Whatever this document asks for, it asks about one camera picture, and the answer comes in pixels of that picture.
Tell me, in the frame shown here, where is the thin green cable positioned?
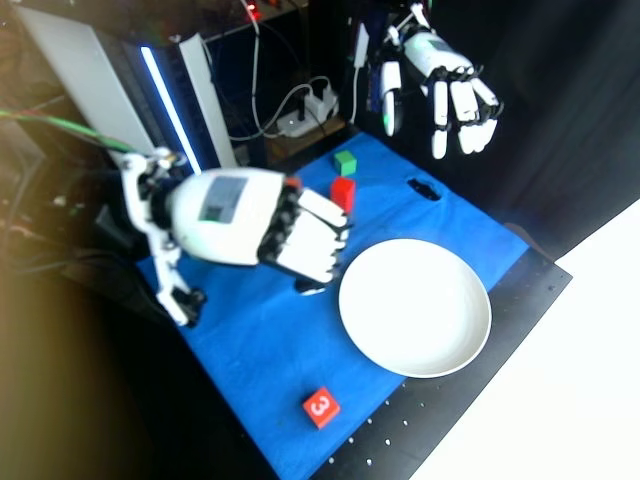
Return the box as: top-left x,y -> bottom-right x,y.
0,108 -> 140,154

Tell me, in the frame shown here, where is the white power strip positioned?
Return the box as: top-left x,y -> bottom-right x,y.
276,87 -> 341,139

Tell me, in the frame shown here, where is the blue cloth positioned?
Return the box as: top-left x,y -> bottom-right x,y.
134,132 -> 531,480

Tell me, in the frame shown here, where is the black curtain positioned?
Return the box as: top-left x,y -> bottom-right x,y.
429,0 -> 640,256

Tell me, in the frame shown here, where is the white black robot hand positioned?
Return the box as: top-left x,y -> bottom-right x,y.
167,167 -> 354,296
379,29 -> 505,160

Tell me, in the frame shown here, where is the grey cable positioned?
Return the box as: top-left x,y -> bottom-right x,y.
227,74 -> 332,142

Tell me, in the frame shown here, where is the white round plate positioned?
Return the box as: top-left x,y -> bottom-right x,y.
338,238 -> 493,379

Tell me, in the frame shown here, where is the small green cube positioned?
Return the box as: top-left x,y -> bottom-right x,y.
333,150 -> 358,177

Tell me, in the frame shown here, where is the red block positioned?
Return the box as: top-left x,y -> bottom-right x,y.
329,176 -> 357,215

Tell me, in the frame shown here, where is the white cable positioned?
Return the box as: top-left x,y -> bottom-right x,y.
247,19 -> 267,137

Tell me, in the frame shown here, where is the white computer tower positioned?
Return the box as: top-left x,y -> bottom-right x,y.
14,4 -> 241,172

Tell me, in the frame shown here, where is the small black object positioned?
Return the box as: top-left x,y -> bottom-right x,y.
407,178 -> 443,202

